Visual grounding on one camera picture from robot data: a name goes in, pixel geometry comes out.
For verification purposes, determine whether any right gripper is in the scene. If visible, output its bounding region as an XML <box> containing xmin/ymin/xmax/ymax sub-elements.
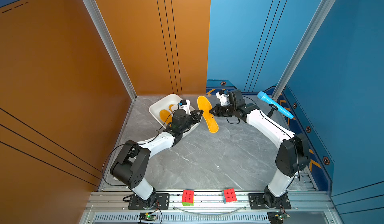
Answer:
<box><xmin>208</xmin><ymin>104</ymin><xmax>237</xmax><ymax>117</ymax></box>

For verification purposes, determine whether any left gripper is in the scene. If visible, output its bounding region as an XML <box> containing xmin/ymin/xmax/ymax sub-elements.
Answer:
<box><xmin>178</xmin><ymin>109</ymin><xmax>203</xmax><ymax>135</ymax></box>

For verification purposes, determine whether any white plastic storage box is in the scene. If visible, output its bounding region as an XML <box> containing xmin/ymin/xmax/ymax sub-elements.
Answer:
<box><xmin>149</xmin><ymin>94</ymin><xmax>200</xmax><ymax>137</ymax></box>

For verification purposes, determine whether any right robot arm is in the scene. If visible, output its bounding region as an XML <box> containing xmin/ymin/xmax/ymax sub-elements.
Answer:
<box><xmin>210</xmin><ymin>90</ymin><xmax>310</xmax><ymax>209</ymax></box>

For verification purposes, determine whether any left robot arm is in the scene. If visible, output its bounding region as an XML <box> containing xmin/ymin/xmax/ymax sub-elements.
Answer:
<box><xmin>110</xmin><ymin>109</ymin><xmax>204</xmax><ymax>208</ymax></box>

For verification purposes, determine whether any blue toy microphone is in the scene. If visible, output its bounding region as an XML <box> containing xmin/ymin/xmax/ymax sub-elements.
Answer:
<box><xmin>257</xmin><ymin>92</ymin><xmax>294</xmax><ymax>119</ymax></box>

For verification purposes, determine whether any black microphone stand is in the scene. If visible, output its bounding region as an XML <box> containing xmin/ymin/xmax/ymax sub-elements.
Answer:
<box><xmin>267</xmin><ymin>104</ymin><xmax>279</xmax><ymax>118</ymax></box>

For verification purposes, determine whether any left rubik cube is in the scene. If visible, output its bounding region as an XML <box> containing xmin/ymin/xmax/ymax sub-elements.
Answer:
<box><xmin>182</xmin><ymin>190</ymin><xmax>195</xmax><ymax>207</ymax></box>

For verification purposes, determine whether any rubik cube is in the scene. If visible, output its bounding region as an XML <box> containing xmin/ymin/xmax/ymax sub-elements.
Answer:
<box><xmin>222</xmin><ymin>189</ymin><xmax>238</xmax><ymax>203</ymax></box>
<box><xmin>182</xmin><ymin>190</ymin><xmax>195</xmax><ymax>207</ymax></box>

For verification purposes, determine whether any right rubik cube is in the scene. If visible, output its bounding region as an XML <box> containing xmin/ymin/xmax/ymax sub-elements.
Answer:
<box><xmin>222</xmin><ymin>189</ymin><xmax>238</xmax><ymax>203</ymax></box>

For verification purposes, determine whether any left green circuit board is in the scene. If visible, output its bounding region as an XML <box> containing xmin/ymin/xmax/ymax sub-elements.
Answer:
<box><xmin>138</xmin><ymin>213</ymin><xmax>158</xmax><ymax>224</ymax></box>

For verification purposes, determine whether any green circuit board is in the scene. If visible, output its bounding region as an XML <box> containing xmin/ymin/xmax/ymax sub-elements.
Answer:
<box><xmin>138</xmin><ymin>213</ymin><xmax>158</xmax><ymax>224</ymax></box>
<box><xmin>267</xmin><ymin>213</ymin><xmax>291</xmax><ymax>224</ymax></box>

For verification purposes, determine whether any right green circuit board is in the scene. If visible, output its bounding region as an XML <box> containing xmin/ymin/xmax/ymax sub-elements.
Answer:
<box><xmin>267</xmin><ymin>213</ymin><xmax>291</xmax><ymax>224</ymax></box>

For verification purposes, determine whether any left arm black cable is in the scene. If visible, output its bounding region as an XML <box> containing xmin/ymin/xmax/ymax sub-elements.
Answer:
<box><xmin>101</xmin><ymin>118</ymin><xmax>175</xmax><ymax>187</ymax></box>

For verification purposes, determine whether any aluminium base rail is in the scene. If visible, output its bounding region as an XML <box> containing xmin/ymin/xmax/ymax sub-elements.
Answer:
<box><xmin>80</xmin><ymin>190</ymin><xmax>343</xmax><ymax>224</ymax></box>

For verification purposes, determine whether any right aluminium corner post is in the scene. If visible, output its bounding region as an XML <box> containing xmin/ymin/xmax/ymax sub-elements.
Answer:
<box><xmin>272</xmin><ymin>0</ymin><xmax>336</xmax><ymax>101</ymax></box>

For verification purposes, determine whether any aluminium corner post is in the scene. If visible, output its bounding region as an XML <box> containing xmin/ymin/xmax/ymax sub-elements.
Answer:
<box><xmin>272</xmin><ymin>0</ymin><xmax>336</xmax><ymax>101</ymax></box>
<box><xmin>82</xmin><ymin>0</ymin><xmax>137</xmax><ymax>101</ymax></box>

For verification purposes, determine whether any left aluminium corner post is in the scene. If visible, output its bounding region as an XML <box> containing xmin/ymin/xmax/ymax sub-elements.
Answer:
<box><xmin>82</xmin><ymin>0</ymin><xmax>137</xmax><ymax>101</ymax></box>

